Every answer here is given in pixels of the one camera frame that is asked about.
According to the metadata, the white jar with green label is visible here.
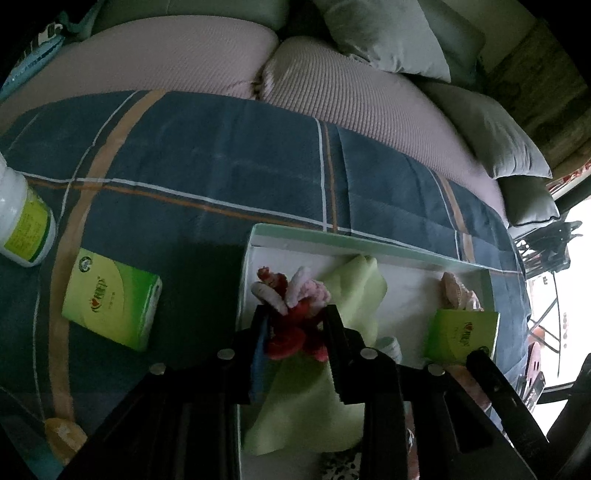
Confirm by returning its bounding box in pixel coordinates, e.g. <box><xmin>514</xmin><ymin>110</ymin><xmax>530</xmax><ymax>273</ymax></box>
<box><xmin>0</xmin><ymin>150</ymin><xmax>57</xmax><ymax>268</ymax></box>

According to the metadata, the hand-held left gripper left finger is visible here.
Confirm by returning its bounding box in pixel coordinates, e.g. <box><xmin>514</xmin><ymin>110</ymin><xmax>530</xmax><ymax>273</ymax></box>
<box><xmin>60</xmin><ymin>305</ymin><xmax>271</xmax><ymax>480</ymax></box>

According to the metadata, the black metal chair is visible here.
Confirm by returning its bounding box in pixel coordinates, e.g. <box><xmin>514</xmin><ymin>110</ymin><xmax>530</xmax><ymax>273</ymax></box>
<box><xmin>510</xmin><ymin>220</ymin><xmax>574</xmax><ymax>384</ymax></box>

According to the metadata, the light blue pillow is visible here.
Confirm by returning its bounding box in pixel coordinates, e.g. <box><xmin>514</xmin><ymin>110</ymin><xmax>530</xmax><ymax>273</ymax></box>
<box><xmin>0</xmin><ymin>14</ymin><xmax>68</xmax><ymax>100</ymax></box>

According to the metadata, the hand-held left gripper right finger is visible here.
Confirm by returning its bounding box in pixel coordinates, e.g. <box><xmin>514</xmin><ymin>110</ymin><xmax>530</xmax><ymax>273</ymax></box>
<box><xmin>322</xmin><ymin>305</ymin><xmax>537</xmax><ymax>480</ymax></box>

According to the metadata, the blue plaid blanket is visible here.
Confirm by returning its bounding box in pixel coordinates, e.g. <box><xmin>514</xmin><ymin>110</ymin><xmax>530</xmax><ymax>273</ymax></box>
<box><xmin>0</xmin><ymin>90</ymin><xmax>529</xmax><ymax>480</ymax></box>

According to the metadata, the red and pink scrunchie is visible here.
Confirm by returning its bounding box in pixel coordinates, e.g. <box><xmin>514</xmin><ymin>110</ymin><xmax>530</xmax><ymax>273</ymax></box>
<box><xmin>252</xmin><ymin>265</ymin><xmax>333</xmax><ymax>361</ymax></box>

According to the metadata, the sofa with pink seat covers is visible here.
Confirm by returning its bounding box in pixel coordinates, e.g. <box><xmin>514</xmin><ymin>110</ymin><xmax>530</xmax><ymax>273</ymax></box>
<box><xmin>0</xmin><ymin>0</ymin><xmax>509</xmax><ymax>227</ymax></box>

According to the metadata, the leopard print scrunchie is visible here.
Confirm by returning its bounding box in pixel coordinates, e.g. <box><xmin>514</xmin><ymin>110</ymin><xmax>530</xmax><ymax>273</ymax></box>
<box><xmin>321</xmin><ymin>450</ymin><xmax>365</xmax><ymax>480</ymax></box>

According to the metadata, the wooden cabinet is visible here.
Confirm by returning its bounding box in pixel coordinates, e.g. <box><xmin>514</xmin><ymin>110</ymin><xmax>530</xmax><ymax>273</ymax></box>
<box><xmin>480</xmin><ymin>18</ymin><xmax>591</xmax><ymax>176</ymax></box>

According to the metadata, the green tissue pack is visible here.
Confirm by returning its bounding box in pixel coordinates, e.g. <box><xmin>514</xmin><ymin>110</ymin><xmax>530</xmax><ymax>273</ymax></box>
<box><xmin>61</xmin><ymin>248</ymin><xmax>163</xmax><ymax>352</ymax></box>
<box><xmin>422</xmin><ymin>308</ymin><xmax>501</xmax><ymax>365</ymax></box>

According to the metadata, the white cardboard box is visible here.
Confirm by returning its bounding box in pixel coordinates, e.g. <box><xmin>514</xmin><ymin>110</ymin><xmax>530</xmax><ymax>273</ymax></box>
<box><xmin>235</xmin><ymin>224</ymin><xmax>504</xmax><ymax>480</ymax></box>

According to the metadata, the beige pink scrunchie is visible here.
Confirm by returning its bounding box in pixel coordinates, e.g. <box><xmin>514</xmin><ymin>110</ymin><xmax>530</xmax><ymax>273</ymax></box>
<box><xmin>436</xmin><ymin>271</ymin><xmax>483</xmax><ymax>311</ymax></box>

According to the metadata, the light green cloth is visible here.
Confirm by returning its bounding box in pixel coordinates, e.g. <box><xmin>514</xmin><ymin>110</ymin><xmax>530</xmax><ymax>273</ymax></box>
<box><xmin>242</xmin><ymin>254</ymin><xmax>389</xmax><ymax>455</ymax></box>

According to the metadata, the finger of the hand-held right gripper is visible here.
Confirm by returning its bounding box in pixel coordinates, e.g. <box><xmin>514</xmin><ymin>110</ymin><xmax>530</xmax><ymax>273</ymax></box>
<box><xmin>465</xmin><ymin>349</ymin><xmax>553</xmax><ymax>462</ymax></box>

